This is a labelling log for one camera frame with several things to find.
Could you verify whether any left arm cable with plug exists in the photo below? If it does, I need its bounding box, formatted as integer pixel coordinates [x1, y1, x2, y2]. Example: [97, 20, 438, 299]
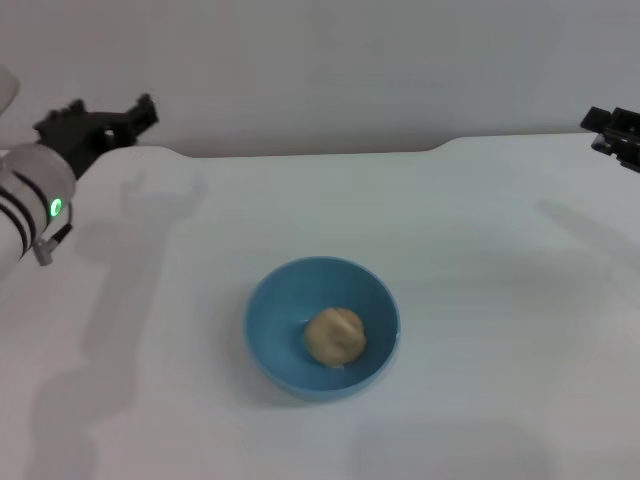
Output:
[31, 209, 75, 267]

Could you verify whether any blue ceramic bowl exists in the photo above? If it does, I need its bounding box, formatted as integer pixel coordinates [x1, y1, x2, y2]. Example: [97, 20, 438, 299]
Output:
[243, 256, 402, 404]

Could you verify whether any beige egg yolk pastry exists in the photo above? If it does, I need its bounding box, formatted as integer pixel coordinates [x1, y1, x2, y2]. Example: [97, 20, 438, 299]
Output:
[302, 306, 368, 370]

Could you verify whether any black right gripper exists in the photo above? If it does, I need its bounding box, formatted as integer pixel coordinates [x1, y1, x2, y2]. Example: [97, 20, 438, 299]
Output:
[579, 105, 640, 175]

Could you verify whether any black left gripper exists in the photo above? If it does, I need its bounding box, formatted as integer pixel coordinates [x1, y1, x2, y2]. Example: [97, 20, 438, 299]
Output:
[32, 92, 161, 181]

